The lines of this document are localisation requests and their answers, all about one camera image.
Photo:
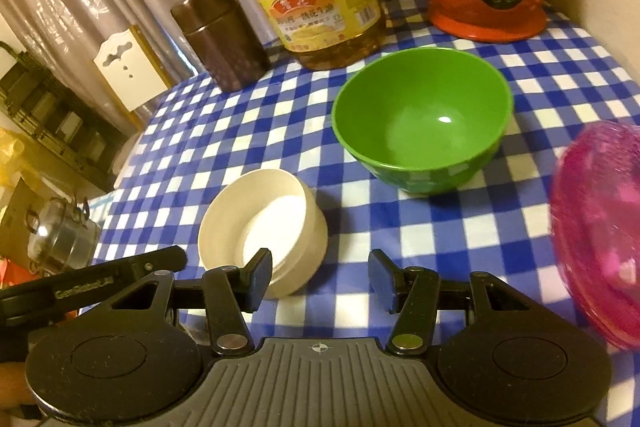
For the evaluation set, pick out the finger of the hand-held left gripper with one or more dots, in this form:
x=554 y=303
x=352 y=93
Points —
x=165 y=259

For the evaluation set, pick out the white wooden chair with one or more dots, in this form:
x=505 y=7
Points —
x=132 y=77

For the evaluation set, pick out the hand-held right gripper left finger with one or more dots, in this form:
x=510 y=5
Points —
x=257 y=282

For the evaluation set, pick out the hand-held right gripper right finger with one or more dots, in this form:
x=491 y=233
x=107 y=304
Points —
x=382 y=282

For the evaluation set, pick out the green plastic bowl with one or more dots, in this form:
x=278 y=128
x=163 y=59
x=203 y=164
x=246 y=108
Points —
x=425 y=117

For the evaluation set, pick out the blue white checked tablecloth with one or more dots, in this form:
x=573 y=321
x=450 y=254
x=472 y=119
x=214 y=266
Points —
x=250 y=132

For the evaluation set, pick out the cream plastic bowl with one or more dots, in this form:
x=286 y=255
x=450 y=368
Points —
x=225 y=227

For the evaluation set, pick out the dark brown jar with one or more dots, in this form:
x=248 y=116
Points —
x=220 y=42

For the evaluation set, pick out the light blue cloth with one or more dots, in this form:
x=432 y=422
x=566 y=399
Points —
x=102 y=207

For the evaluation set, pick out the stacked stainless steel container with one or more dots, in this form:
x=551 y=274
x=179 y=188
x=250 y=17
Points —
x=65 y=237

